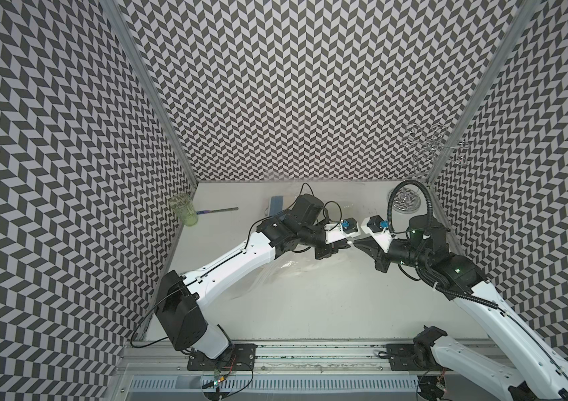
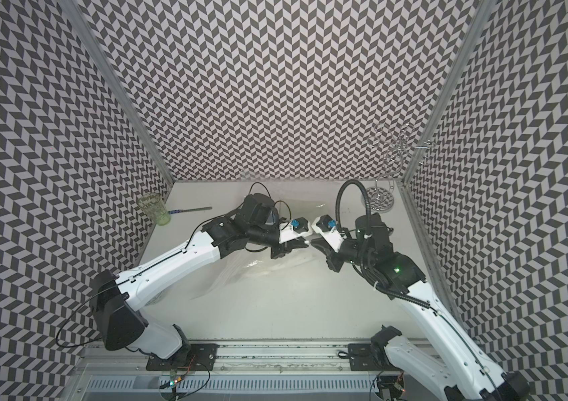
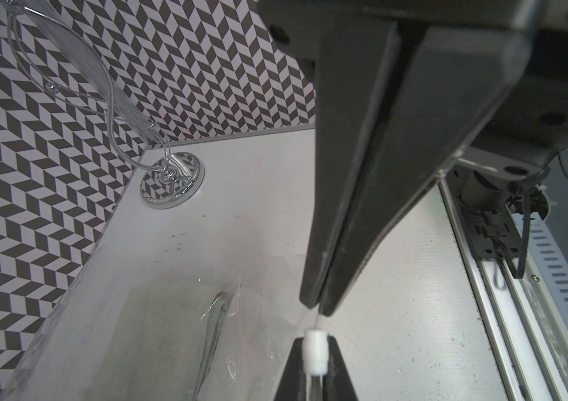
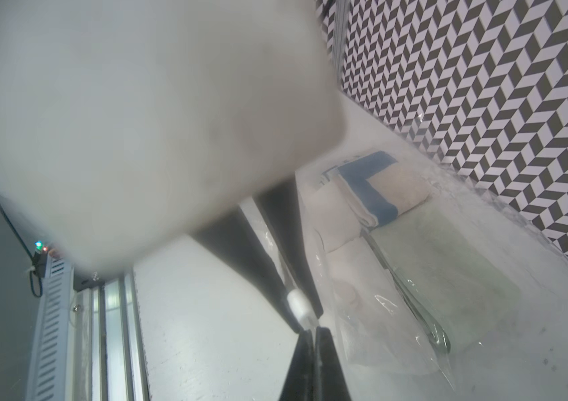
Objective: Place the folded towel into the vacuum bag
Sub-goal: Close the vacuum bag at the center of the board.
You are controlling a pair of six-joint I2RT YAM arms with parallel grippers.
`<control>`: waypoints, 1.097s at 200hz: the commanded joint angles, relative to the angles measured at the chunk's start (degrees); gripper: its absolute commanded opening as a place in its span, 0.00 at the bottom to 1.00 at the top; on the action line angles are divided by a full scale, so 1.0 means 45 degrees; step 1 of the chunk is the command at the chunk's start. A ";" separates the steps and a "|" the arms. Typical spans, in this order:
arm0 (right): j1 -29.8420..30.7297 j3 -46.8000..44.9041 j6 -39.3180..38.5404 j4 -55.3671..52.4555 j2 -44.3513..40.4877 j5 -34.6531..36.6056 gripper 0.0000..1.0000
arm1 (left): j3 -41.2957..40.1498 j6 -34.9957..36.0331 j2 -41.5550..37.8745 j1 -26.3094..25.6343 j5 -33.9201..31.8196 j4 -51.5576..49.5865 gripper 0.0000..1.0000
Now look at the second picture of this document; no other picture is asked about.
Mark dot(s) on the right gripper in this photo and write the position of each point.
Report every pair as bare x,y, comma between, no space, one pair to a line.
335,264

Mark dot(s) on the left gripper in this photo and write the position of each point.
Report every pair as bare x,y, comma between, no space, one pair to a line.
286,247

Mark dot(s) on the clear plastic vacuum bag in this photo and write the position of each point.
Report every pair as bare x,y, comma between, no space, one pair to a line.
298,198

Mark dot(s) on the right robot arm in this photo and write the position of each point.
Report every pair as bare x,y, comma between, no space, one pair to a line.
461,370

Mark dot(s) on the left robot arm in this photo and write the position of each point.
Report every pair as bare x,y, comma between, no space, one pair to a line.
118,301

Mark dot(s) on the green glass cup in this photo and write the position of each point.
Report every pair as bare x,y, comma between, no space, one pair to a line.
153,206

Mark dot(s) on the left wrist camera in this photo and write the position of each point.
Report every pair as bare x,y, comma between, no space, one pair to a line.
295,229

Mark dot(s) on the aluminium front rail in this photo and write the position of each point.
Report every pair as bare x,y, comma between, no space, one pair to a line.
284,357

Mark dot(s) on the purple handled utensil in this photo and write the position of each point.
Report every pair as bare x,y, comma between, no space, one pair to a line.
197,209

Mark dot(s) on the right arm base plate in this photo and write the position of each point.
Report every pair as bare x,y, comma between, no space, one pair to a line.
362,358

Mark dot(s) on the chrome wire mug stand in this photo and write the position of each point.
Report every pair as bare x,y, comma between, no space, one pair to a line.
394,145

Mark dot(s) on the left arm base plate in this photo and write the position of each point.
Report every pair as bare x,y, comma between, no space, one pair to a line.
196,357

